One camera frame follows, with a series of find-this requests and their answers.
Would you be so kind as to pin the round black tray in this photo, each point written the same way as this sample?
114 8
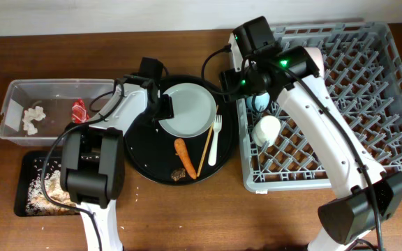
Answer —
151 149

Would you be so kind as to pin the orange carrot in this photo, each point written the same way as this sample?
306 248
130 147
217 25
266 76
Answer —
182 152

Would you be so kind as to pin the red snack wrapper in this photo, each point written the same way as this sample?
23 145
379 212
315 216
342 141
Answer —
79 112

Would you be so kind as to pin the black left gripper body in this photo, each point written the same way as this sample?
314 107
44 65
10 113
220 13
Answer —
163 109

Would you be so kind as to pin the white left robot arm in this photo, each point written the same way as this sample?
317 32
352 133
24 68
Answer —
93 156

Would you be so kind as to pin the black rectangular food tray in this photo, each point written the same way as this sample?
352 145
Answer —
29 199

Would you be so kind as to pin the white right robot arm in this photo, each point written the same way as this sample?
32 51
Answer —
365 194

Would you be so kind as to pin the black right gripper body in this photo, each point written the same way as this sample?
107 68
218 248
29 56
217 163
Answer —
241 84

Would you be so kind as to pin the crumpled white tissue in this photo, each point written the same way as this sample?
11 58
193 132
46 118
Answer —
30 115

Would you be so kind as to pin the brown food scrap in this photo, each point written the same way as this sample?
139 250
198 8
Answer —
177 174

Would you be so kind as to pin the light grey plate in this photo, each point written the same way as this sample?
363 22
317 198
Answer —
194 110

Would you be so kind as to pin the white label in bin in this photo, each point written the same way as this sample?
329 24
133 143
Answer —
14 115

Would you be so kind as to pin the wooden chopstick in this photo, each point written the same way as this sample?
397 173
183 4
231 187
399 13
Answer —
200 166

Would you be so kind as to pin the clear plastic waste bin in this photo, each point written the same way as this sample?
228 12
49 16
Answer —
56 97

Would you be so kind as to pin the white plastic fork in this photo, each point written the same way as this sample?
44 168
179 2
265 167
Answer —
214 145

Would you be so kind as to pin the white plastic cup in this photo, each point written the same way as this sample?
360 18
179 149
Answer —
266 130

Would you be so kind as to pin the pink bowl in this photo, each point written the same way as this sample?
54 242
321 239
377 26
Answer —
316 56

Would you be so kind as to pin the light blue plastic cup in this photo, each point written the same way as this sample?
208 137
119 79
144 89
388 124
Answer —
258 103

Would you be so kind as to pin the grey dishwasher rack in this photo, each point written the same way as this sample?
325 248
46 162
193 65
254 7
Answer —
363 75

